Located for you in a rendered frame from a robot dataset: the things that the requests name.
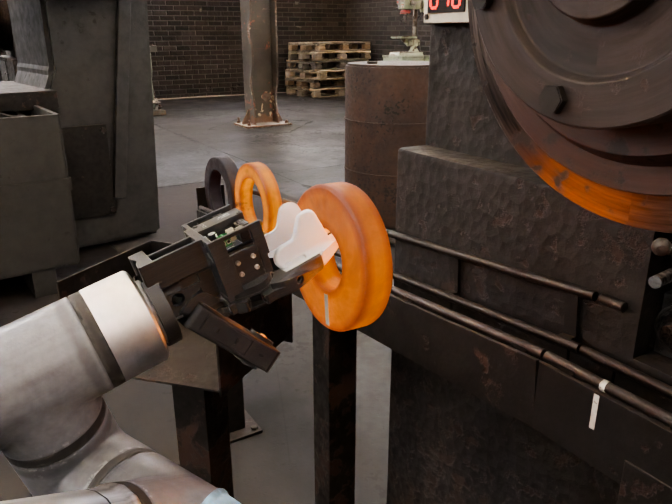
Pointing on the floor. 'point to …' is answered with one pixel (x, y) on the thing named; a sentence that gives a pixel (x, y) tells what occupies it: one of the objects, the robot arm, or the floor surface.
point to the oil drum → (383, 125)
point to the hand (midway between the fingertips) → (336, 239)
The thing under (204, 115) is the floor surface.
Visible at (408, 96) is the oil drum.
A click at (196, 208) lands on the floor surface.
